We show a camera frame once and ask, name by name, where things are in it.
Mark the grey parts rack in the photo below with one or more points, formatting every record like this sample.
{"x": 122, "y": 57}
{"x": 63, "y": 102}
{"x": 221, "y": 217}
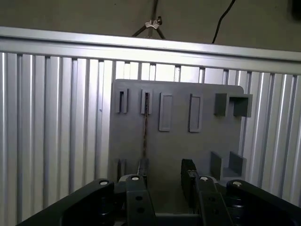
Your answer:
{"x": 174, "y": 146}

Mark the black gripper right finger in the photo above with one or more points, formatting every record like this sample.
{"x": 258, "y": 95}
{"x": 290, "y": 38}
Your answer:
{"x": 211, "y": 204}

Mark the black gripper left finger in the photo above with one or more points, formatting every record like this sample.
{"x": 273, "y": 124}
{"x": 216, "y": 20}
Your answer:
{"x": 138, "y": 200}

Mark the black RAM stick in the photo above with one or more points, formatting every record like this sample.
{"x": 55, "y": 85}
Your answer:
{"x": 145, "y": 131}

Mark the metal tripod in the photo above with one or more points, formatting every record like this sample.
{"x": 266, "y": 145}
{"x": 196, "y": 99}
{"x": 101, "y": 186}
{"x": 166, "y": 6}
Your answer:
{"x": 151, "y": 24}

